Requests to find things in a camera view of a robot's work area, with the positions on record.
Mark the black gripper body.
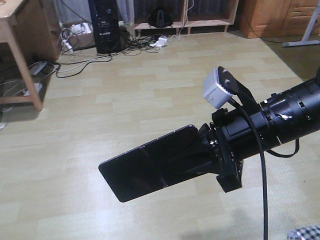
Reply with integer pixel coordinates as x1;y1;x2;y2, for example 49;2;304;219
207;108;260;193

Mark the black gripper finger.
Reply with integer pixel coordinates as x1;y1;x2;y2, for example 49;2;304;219
168;135;222;179

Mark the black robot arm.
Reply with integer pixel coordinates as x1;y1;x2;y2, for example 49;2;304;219
168;78;320;192

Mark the wooden desk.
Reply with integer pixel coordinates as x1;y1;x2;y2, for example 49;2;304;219
0;0;61;111

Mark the white power strip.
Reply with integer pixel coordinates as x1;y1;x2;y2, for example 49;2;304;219
149;35;168;48

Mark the wooden wardrobe door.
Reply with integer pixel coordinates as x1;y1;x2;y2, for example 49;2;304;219
237;0;318;39

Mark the black white checkered bedsheet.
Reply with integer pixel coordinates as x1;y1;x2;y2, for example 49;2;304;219
287;225;320;240

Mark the low wooden shelf bench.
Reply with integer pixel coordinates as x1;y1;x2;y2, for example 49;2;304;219
132;0;239;37

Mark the grey metal table leg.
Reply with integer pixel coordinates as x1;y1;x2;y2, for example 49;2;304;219
281;0;320;48

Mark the cardboard box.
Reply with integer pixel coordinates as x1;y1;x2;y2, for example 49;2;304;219
68;22;96;50

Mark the black computer tower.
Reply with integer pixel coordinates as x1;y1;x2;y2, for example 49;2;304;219
88;0;121;54

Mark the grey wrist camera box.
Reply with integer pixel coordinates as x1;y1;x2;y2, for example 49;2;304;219
203;66;239;109

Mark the black camera cable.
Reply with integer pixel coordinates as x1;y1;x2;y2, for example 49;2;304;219
229;97;301;240

